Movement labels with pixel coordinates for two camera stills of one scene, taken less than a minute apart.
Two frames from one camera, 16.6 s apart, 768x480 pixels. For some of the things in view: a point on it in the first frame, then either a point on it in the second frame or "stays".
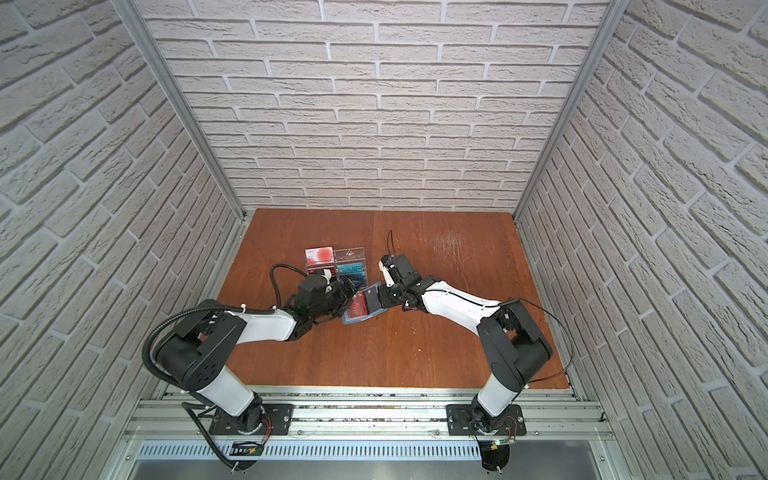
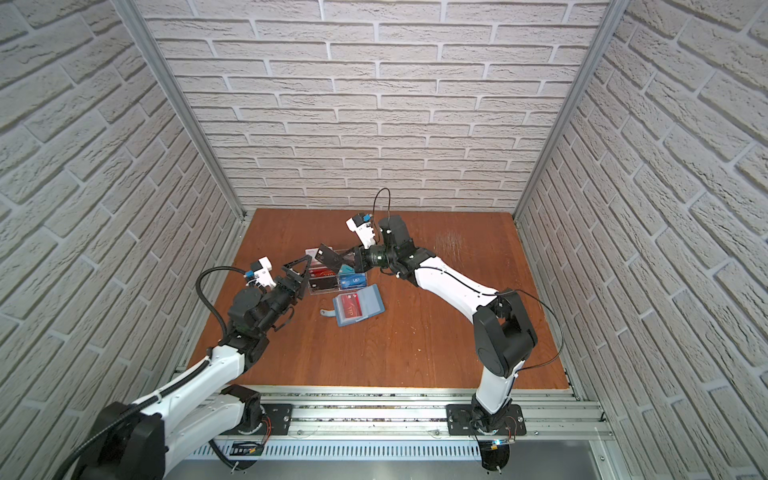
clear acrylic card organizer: x=349 y=262 stays
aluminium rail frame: x=323 y=412 stays
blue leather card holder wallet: x=365 y=304 stays
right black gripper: x=385 y=297 → x=363 y=261
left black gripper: x=345 y=293 → x=297 y=289
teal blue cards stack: x=355 y=271 stays
